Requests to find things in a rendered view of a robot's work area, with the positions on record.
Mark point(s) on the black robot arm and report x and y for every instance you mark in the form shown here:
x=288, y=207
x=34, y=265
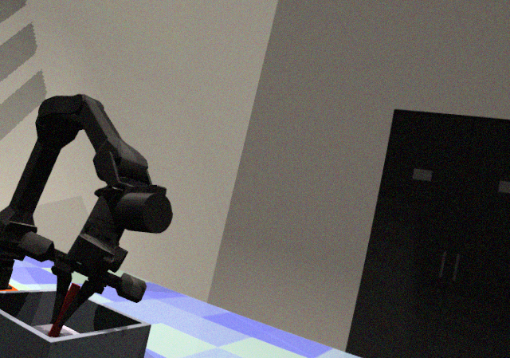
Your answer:
x=136, y=206

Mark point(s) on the red peg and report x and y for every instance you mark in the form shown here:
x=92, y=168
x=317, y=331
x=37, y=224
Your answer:
x=73, y=290

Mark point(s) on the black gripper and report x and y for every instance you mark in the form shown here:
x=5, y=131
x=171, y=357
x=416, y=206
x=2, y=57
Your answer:
x=42, y=249

